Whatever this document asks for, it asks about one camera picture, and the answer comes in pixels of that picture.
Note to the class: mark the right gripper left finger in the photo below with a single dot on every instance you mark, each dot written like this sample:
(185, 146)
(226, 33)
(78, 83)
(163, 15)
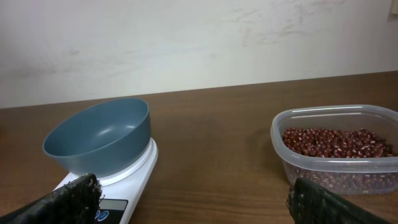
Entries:
(73, 203)

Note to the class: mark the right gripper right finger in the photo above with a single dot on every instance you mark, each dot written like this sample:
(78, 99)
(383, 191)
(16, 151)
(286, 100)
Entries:
(310, 203)

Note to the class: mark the white digital kitchen scale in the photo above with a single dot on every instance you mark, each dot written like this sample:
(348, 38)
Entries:
(122, 190)

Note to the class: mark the blue-grey plastic bowl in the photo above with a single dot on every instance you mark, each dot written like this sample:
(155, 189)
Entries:
(102, 139)

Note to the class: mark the red adzuki beans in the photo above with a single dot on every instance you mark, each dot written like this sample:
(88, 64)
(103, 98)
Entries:
(337, 144)

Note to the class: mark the clear plastic food container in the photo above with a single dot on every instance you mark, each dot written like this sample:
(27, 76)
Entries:
(381, 120)

